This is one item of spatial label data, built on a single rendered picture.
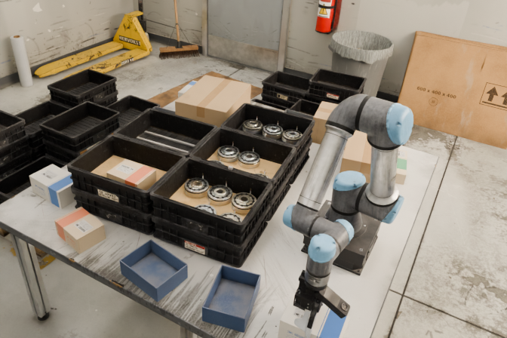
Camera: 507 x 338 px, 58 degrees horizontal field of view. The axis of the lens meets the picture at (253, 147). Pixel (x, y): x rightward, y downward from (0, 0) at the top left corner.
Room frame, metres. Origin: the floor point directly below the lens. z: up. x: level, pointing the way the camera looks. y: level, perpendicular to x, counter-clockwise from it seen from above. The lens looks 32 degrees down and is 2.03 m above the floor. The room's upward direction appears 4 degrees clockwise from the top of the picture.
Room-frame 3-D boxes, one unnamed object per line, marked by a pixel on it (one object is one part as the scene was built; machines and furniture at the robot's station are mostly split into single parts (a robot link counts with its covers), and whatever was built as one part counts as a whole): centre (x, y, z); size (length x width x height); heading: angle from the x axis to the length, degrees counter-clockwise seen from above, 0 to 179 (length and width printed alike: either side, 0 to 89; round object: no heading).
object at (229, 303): (1.09, 0.04, 0.74); 0.20 x 0.15 x 0.07; 166
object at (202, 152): (1.73, 0.04, 0.87); 0.40 x 0.30 x 0.11; 69
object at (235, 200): (1.47, 0.02, 0.86); 0.10 x 0.10 x 0.01
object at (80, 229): (1.37, 0.67, 0.74); 0.16 x 0.12 x 0.07; 52
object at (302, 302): (0.99, -0.21, 0.90); 0.09 x 0.08 x 0.12; 67
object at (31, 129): (2.70, 1.45, 0.31); 0.40 x 0.30 x 0.34; 153
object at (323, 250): (0.99, -0.22, 1.06); 0.09 x 0.08 x 0.11; 145
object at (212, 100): (2.38, 0.24, 0.80); 0.40 x 0.30 x 0.20; 163
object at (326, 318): (0.98, -0.24, 0.75); 0.20 x 0.12 x 0.09; 67
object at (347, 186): (1.44, -0.38, 0.97); 0.13 x 0.12 x 0.14; 55
